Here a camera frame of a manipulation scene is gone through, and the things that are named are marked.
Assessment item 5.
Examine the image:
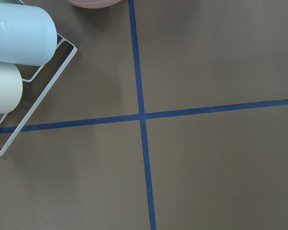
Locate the light blue cup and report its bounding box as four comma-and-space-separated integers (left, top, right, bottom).
0, 2, 57, 66

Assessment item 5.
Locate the white wire rack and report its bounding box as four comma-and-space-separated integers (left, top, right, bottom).
0, 0, 78, 159

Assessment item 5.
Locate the light green cup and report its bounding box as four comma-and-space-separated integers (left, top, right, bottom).
0, 62, 23, 114

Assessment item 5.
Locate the pink ribbed pot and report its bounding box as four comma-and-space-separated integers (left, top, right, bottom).
67, 0, 121, 9

